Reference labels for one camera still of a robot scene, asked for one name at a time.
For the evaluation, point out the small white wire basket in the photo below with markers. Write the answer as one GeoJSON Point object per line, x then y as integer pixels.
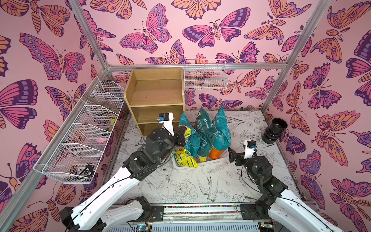
{"type": "Point", "coordinates": [206, 75]}

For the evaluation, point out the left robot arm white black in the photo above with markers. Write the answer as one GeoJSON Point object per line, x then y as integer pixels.
{"type": "Point", "coordinates": [134, 170]}

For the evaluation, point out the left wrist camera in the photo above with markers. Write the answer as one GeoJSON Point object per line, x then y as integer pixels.
{"type": "Point", "coordinates": [166, 119]}

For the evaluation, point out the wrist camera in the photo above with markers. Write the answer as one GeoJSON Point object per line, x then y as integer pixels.
{"type": "Point", "coordinates": [250, 149]}
{"type": "Point", "coordinates": [166, 119]}

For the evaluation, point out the black item in rack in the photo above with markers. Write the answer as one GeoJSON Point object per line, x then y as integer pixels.
{"type": "Point", "coordinates": [88, 171]}

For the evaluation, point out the long white wire basket rack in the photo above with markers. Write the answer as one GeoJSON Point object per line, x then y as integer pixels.
{"type": "Point", "coordinates": [74, 145]}

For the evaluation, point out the white plastic basket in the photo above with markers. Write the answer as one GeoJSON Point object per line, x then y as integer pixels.
{"type": "Point", "coordinates": [223, 157]}

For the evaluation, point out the yellow snack bag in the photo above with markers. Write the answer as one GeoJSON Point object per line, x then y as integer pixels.
{"type": "Point", "coordinates": [183, 158]}

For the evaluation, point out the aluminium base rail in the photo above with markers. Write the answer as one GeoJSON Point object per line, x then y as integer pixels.
{"type": "Point", "coordinates": [200, 209]}

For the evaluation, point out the dark green yellow fertilizer bag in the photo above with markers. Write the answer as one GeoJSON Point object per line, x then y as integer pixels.
{"type": "Point", "coordinates": [205, 129]}

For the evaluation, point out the wooden shelf unit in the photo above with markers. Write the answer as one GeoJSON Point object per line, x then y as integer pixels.
{"type": "Point", "coordinates": [150, 92]}

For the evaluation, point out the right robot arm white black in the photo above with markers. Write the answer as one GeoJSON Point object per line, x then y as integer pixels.
{"type": "Point", "coordinates": [277, 201]}

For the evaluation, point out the teal orange fertilizer bag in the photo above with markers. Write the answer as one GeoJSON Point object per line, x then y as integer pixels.
{"type": "Point", "coordinates": [192, 138]}
{"type": "Point", "coordinates": [221, 138]}

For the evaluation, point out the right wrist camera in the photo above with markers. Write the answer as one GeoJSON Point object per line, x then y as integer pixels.
{"type": "Point", "coordinates": [250, 149]}

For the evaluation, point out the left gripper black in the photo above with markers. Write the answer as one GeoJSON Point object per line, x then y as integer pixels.
{"type": "Point", "coordinates": [179, 136]}

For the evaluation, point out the pink item in rack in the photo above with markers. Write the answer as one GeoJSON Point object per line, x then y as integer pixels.
{"type": "Point", "coordinates": [102, 140]}

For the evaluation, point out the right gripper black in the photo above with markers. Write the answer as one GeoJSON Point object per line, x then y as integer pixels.
{"type": "Point", "coordinates": [240, 158]}

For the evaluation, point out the black camera lens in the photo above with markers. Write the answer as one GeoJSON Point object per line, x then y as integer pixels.
{"type": "Point", "coordinates": [274, 131]}

